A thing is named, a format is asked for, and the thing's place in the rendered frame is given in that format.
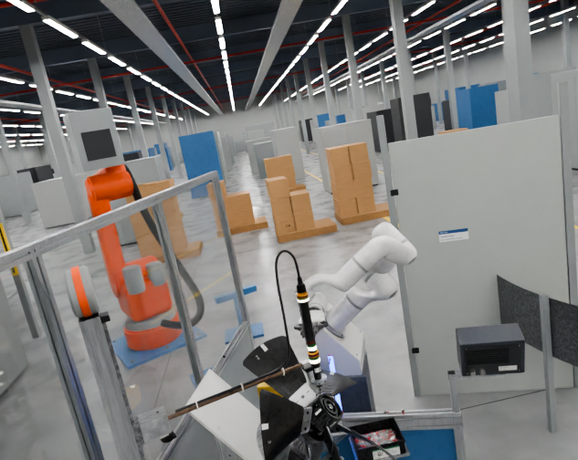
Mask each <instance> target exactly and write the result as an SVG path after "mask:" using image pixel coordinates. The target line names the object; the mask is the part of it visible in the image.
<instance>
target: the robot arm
mask: <svg viewBox="0 0 578 460"><path fill-rule="evenodd" d="M416 257H417V252H416V249H415V247H414V246H413V245H412V244H411V243H410V242H409V241H408V240H407V239H406V238H405V237H404V236H403V235H402V234H401V233H400V232H399V231H398V230H397V229H396V228H395V227H394V226H393V225H391V224H389V223H387V222H382V223H380V224H378V225H377V226H376V227H375V228H374V229H373V231H372V240H370V241H369V242H368V243H367V244H366V245H365V246H364V247H363V248H362V249H360V250H359V251H358V252H357V253H356V254H355V255H354V256H353V257H352V258H351V259H350V260H349V261H348V262H347V263H346V264H345V265H344V266H343V267H342V268H341V269H340V270H339V271H338V272H337V273H335V274H318V275H314V276H312V277H309V278H308V279H307V280H305V281H304V282H303V283H304V284H305V286H306V289H307V292H308V294H309V300H308V301H309V307H310V316H311V321H312V327H313V330H312V332H313V337H314V338H316V335H317V334H318V332H320V331H323V330H324V329H325V328H326V329H327V330H328V331H329V332H330V333H331V334H333V335H334V336H336V337H338V338H344V337H345V336H346V335H347V332H346V328H345V327H346V326H347V325H348V324H349V323H350V322H351V321H352V320H353V319H354V318H355V317H356V316H357V315H358V314H359V313H360V312H361V311H362V310H363V309H364V308H365V307H366V306H367V305H368V304H369V303H371V302H373V301H376V300H386V299H389V298H392V297H393V296H394V295H395V294H396V292H397V290H398V286H397V283H396V282H395V280H394V279H393V278H392V277H391V276H390V275H389V274H388V272H390V271H391V270H392V269H393V268H394V266H395V264H397V265H400V266H407V265H409V264H411V263H413V262H414V261H415V260H416ZM360 279H362V280H363V281H364V282H365V283H366V284H367V285H368V286H369V288H370V289H371V290H372V291H368V290H365V289H363V288H361V287H354V285H355V284H356V283H357V282H358V281H359V280H360ZM318 285H329V286H331V287H334V288H336V289H338V290H340V291H341V292H346V291H348V290H349V289H350V288H351V289H350V290H349V291H348V292H347V293H346V294H345V295H344V296H343V297H342V298H341V299H340V300H339V301H338V302H337V303H336V304H335V306H334V307H333V308H332V309H331V310H330V311H328V310H326V308H327V305H328V299H327V297H326V296H325V295H324V294H323V293H320V292H314V291H313V290H312V289H313V288H314V287H316V286H318ZM294 329H296V330H298V331H300V336H302V338H303V339H304V338H305V336H304V331H303V326H302V321H301V317H300V320H299V323H298V324H297V325H295V326H294Z"/></svg>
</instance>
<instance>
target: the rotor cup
mask: <svg viewBox="0 0 578 460"><path fill-rule="evenodd" d="M329 404H331V405H332V409H331V408H330V407H329ZM311 406H312V414H311V420H310V430H309V431H308V432H307V433H305V434H303V435H304V437H306V438H307V439H308V440H309V441H311V442H313V443H314V444H320V443H322V442H323V441H324V431H325V425H326V426H328V428H329V430H330V429H332V428H333V427H334V426H335V425H336V424H337V423H338V422H339V421H340V420H341V419H342V417H343V413H342V408H341V406H340V405H339V404H338V402H337V401H336V400H335V399H334V398H333V397H332V396H330V395H329V394H328V393H325V392H322V393H320V394H319V395H318V396H317V397H316V398H315V399H314V400H313V401H312V402H311V403H309V404H308V406H307V407H311ZM319 409H321V411H320V412H319V413H318V414H317V415H316V414H315V413H316V412H317V411H318V410H319ZM334 422H336V423H335V424H334V425H333V426H332V427H330V426H331V425H332V424H333V423H334Z"/></svg>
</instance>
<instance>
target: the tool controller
mask: <svg viewBox="0 0 578 460"><path fill-rule="evenodd" d="M456 339H457V360H458V364H459V368H460V371H461V375H462V376H477V375H491V374H506V373H522V372H525V339H524V337H523V335H522V333H521V331H520V327H519V325H518V323H512V324H500V325H489V326H478V327H467V328H456Z"/></svg>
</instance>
